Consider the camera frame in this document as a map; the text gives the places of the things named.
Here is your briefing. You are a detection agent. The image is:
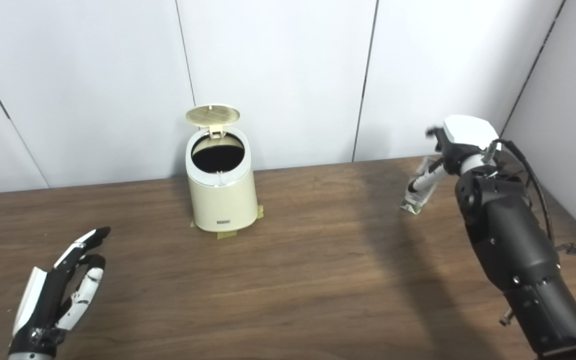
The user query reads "white and black left hand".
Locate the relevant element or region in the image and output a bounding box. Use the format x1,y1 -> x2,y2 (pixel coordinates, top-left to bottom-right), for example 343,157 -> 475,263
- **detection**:
8,226 -> 112,357

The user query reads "white and black right hand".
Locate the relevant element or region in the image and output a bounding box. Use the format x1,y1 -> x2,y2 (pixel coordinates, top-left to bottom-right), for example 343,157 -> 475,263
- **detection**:
407,115 -> 500,195

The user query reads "white and green milk carton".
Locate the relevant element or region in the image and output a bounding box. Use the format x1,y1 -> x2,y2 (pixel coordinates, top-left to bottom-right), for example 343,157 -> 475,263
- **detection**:
400,156 -> 444,215

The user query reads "cream-colored bin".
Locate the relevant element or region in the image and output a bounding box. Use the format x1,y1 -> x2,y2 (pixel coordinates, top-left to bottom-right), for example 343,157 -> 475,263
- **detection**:
185,126 -> 259,233

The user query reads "round cream bin lid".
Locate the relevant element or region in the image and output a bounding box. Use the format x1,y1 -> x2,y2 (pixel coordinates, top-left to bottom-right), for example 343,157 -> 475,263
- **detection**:
186,104 -> 242,138

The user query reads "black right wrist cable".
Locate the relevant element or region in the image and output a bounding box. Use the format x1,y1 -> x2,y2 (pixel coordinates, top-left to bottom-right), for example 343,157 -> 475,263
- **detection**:
488,138 -> 576,261

